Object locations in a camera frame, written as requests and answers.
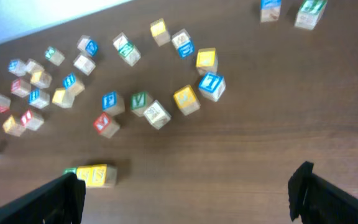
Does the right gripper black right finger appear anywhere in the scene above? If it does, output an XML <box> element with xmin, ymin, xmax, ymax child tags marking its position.
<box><xmin>288</xmin><ymin>161</ymin><xmax>358</xmax><ymax>224</ymax></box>

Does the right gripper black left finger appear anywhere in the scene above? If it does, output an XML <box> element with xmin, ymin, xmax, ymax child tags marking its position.
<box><xmin>0</xmin><ymin>172</ymin><xmax>86</xmax><ymax>224</ymax></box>

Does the green R block placed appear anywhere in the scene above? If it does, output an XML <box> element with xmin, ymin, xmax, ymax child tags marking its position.
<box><xmin>63</xmin><ymin>167</ymin><xmax>77</xmax><ymax>175</ymax></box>

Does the yellow S block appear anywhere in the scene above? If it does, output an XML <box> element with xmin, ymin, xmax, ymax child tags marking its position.
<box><xmin>76</xmin><ymin>166</ymin><xmax>93</xmax><ymax>187</ymax></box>
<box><xmin>150</xmin><ymin>18</ymin><xmax>171</xmax><ymax>47</ymax></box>

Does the red A block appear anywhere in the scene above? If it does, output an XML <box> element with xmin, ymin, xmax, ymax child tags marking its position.
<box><xmin>93</xmin><ymin>113</ymin><xmax>121</xmax><ymax>138</ymax></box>

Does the red I block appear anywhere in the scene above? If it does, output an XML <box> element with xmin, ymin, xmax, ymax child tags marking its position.
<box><xmin>21</xmin><ymin>110</ymin><xmax>44</xmax><ymax>131</ymax></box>

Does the yellow O block far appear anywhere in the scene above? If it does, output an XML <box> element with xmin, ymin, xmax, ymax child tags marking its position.
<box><xmin>2</xmin><ymin>115</ymin><xmax>26</xmax><ymax>137</ymax></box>

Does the yellow C block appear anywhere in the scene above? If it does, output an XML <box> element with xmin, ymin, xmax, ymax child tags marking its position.
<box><xmin>52</xmin><ymin>88</ymin><xmax>75</xmax><ymax>108</ymax></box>

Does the blue H block left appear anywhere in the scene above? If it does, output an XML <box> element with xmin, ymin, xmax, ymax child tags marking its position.
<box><xmin>28</xmin><ymin>88</ymin><xmax>50</xmax><ymax>109</ymax></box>

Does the blue h block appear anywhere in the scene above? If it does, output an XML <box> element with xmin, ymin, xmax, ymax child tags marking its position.
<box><xmin>63</xmin><ymin>73</ymin><xmax>85</xmax><ymax>96</ymax></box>
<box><xmin>28</xmin><ymin>88</ymin><xmax>50</xmax><ymax>109</ymax></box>

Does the blue P block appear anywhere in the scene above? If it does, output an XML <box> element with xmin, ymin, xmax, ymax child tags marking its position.
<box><xmin>102</xmin><ymin>91</ymin><xmax>125</xmax><ymax>116</ymax></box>

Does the blue H block right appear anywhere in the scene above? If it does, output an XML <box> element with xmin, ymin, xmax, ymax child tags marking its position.
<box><xmin>63</xmin><ymin>73</ymin><xmax>85</xmax><ymax>96</ymax></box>

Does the red Y block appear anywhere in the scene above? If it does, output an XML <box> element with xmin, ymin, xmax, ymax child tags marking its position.
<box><xmin>11</xmin><ymin>78</ymin><xmax>31</xmax><ymax>98</ymax></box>

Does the yellow G block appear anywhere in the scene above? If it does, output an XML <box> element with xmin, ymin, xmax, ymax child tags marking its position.
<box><xmin>30</xmin><ymin>70</ymin><xmax>52</xmax><ymax>89</ymax></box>

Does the green V block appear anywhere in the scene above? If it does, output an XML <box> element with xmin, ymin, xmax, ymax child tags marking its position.
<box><xmin>131</xmin><ymin>91</ymin><xmax>153</xmax><ymax>117</ymax></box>

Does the red 6 block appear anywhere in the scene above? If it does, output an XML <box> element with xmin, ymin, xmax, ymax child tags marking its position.
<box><xmin>144</xmin><ymin>100</ymin><xmax>172</xmax><ymax>129</ymax></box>

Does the green R block far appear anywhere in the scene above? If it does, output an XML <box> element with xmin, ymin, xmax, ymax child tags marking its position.
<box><xmin>73</xmin><ymin>53</ymin><xmax>96</xmax><ymax>76</ymax></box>

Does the blue S block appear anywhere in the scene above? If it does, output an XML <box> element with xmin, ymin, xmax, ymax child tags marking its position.
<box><xmin>8</xmin><ymin>58</ymin><xmax>27</xmax><ymax>77</ymax></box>

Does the green L block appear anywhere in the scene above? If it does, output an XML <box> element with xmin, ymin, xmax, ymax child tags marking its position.
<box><xmin>45</xmin><ymin>46</ymin><xmax>65</xmax><ymax>66</ymax></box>

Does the blue I block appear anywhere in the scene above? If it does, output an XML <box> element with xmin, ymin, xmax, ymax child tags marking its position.
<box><xmin>198</xmin><ymin>72</ymin><xmax>226</xmax><ymax>102</ymax></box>

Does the plain wooden block blue side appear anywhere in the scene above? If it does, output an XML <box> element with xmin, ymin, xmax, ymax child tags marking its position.
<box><xmin>77</xmin><ymin>35</ymin><xmax>99</xmax><ymax>57</ymax></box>

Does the yellow block near V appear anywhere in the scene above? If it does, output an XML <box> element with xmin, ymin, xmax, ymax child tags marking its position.
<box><xmin>173</xmin><ymin>85</ymin><xmax>200</xmax><ymax>116</ymax></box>

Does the plain block with Z engraving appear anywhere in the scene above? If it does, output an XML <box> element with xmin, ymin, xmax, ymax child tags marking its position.
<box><xmin>112</xmin><ymin>32</ymin><xmax>129</xmax><ymax>50</ymax></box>

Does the yellow block right cluster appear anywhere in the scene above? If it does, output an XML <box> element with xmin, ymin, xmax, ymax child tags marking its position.
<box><xmin>196</xmin><ymin>48</ymin><xmax>218</xmax><ymax>75</ymax></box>

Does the green block far right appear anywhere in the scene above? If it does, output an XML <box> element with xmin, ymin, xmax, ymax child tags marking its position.
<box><xmin>294</xmin><ymin>0</ymin><xmax>327</xmax><ymax>30</ymax></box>

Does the blue X block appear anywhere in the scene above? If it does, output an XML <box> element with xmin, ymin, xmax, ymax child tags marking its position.
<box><xmin>260</xmin><ymin>0</ymin><xmax>282</xmax><ymax>22</ymax></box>

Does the plain block blue side right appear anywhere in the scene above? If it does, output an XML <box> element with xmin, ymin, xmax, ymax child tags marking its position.
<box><xmin>172</xmin><ymin>29</ymin><xmax>195</xmax><ymax>59</ymax></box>

